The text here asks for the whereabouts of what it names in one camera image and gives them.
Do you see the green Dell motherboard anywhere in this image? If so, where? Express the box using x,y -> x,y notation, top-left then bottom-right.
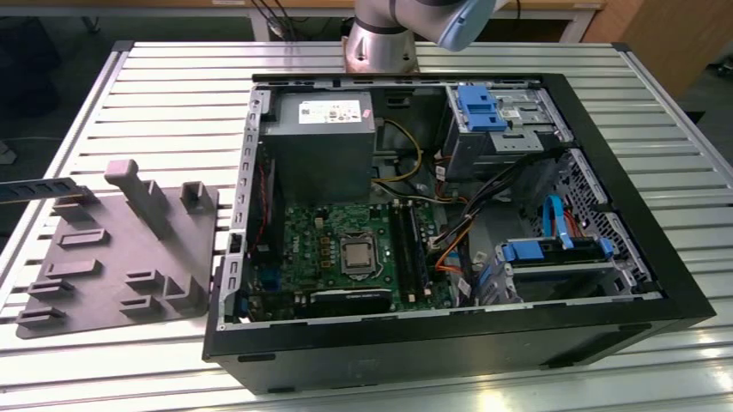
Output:
246,201 -> 459,321

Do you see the silver CPU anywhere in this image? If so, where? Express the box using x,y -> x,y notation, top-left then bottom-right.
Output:
342,241 -> 375,266

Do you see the grey power supply unit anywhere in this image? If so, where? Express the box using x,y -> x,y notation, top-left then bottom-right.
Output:
260,90 -> 379,205

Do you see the metal CPU socket cover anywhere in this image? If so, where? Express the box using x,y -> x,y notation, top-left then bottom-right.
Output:
336,231 -> 383,282

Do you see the black graphics card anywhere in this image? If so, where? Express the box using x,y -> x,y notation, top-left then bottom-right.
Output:
292,287 -> 395,319

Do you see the hard disk in blue carrier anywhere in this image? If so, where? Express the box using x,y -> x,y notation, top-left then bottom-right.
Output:
493,237 -> 624,270

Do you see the metal drive cage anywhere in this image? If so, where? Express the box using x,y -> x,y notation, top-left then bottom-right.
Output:
443,83 -> 575,182

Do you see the blue drive bay latch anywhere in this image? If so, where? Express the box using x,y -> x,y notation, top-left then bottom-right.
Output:
455,84 -> 510,134

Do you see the metal disk bay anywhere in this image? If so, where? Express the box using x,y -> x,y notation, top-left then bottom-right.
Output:
478,257 -> 660,306

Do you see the black open PC case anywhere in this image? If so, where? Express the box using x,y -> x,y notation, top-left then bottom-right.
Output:
199,71 -> 721,395

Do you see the grey parts rack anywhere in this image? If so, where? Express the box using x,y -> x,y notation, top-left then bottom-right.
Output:
13,158 -> 223,341

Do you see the wooden desk with white legs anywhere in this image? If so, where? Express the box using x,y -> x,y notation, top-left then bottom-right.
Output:
211,0 -> 608,44

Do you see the wooden cabinet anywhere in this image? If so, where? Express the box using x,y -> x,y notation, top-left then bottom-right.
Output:
581,0 -> 733,100

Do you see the white and grey wire bundle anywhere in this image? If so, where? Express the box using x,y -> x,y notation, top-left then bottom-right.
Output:
371,179 -> 454,203

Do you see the red orange wire with labels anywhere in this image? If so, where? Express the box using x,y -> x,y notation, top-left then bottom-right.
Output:
433,148 -> 459,205

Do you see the yellow wire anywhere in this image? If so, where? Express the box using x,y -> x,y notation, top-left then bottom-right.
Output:
370,118 -> 426,186

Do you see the red and black twisted wire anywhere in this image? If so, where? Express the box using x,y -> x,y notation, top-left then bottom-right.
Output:
255,164 -> 275,244

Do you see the black wire bundle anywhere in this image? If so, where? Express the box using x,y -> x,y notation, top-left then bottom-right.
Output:
426,148 -> 566,252

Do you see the blue SATA wire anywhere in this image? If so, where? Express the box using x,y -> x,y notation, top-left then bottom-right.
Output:
545,194 -> 577,251

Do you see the loose black cable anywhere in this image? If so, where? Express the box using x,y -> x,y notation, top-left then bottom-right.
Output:
250,0 -> 300,43

